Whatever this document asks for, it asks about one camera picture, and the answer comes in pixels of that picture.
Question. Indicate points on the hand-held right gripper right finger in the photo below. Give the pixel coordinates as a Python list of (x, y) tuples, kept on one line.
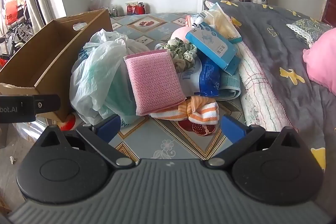
[(232, 127)]

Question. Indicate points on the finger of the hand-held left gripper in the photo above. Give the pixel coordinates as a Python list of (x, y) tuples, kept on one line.
[(47, 103)]

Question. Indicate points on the orange striped towel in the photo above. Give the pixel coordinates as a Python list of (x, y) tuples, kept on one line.
[(199, 111)]

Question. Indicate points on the white tube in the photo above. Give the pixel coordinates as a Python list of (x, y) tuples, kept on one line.
[(200, 22)]

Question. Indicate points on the light blue checked towel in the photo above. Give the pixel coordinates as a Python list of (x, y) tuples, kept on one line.
[(229, 85)]

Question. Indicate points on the blue and white tissue packet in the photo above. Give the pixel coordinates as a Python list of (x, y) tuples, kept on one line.
[(208, 77)]

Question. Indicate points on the white and green plastic bag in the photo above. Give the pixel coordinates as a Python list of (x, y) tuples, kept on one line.
[(97, 69)]

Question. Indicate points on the red bag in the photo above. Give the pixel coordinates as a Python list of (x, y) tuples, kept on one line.
[(11, 12)]

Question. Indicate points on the pink pillow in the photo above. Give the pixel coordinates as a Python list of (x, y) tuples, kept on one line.
[(321, 61)]

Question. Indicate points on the red ball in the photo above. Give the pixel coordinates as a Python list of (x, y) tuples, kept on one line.
[(68, 123)]

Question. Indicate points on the red cans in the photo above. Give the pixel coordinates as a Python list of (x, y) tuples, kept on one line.
[(135, 8)]

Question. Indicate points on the blue tissue box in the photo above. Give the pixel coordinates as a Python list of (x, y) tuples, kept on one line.
[(212, 48)]

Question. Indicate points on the pink mesh sponge cloth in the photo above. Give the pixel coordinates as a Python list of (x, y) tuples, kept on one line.
[(152, 79)]

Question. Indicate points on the lace-trimmed floral pillow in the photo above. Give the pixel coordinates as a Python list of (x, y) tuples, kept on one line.
[(309, 28)]

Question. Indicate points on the brown cardboard box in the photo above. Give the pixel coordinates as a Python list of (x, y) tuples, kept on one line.
[(39, 56)]

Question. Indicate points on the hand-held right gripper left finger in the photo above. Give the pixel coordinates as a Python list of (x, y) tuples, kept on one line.
[(110, 126)]

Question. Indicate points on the wheelchair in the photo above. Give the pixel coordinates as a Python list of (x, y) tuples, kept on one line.
[(15, 37)]

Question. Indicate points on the yellowish plastic packet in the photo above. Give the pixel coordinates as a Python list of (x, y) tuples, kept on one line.
[(223, 22)]

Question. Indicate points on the patterned table cover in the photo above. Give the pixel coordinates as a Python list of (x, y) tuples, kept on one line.
[(162, 145)]

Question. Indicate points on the green floral scrunchie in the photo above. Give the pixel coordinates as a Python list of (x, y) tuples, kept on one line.
[(181, 52)]

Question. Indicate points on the pink plush toy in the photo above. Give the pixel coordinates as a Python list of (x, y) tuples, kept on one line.
[(181, 33)]

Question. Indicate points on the grey quilt with yellow shapes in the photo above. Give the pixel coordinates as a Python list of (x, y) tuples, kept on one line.
[(275, 56)]

